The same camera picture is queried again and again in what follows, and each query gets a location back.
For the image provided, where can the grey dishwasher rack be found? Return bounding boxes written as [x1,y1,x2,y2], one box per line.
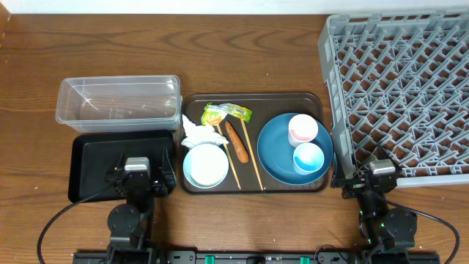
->
[318,9,468,187]

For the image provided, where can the dark blue plate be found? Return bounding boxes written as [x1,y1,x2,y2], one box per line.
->
[257,113,334,186]

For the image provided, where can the dark brown serving tray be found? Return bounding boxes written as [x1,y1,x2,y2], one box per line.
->
[180,92,329,195]

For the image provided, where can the left wooden chopstick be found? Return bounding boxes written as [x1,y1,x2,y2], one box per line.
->
[216,124,241,190]

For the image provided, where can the light blue cup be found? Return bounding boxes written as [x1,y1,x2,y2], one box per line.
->
[293,143,325,175]

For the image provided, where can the right wooden chopstick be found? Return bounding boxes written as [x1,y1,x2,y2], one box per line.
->
[240,119,264,192]

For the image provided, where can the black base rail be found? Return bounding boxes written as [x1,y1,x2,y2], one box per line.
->
[72,249,440,264]

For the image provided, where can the wooden chopstick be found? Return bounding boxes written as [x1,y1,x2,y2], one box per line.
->
[216,124,241,190]
[240,119,264,192]

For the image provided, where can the pink cup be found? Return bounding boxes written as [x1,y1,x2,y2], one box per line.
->
[288,114,319,147]

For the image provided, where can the green snack wrapper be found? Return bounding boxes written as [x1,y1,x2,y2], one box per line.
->
[201,102,252,126]

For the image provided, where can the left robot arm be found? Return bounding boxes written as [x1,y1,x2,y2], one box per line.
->
[104,148,176,263]

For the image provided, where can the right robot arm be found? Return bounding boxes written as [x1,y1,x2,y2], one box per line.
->
[331,146,417,263]

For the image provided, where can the black plastic tray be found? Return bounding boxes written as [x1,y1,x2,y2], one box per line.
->
[68,131,174,202]

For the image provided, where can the orange carrot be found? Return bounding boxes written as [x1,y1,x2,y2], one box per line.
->
[224,121,249,164]

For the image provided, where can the white napkin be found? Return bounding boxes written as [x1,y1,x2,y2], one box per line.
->
[181,114,229,149]

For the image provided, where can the clear plastic bin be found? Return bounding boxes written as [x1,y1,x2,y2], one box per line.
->
[56,75,182,133]

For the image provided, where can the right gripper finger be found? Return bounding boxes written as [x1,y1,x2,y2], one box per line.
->
[376,145,391,160]
[333,154,346,180]

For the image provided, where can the pile of white rice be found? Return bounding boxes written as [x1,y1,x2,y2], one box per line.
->
[189,144,229,186]

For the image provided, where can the light blue bowl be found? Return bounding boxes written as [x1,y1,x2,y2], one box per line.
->
[182,142,230,190]

